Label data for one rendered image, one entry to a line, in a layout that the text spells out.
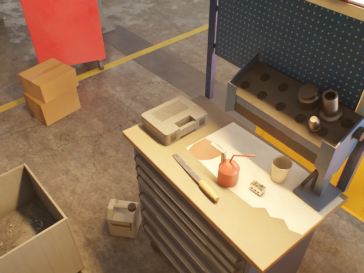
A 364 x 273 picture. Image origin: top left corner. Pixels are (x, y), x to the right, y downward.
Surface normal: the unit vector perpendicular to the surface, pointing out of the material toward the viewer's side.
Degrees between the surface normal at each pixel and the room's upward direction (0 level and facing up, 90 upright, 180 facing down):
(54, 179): 0
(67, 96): 90
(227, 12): 90
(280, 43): 90
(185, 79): 0
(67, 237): 90
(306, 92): 28
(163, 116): 0
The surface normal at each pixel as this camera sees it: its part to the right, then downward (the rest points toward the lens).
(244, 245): 0.00, -0.75
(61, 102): 0.76, 0.43
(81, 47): 0.39, 0.61
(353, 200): -0.75, 0.44
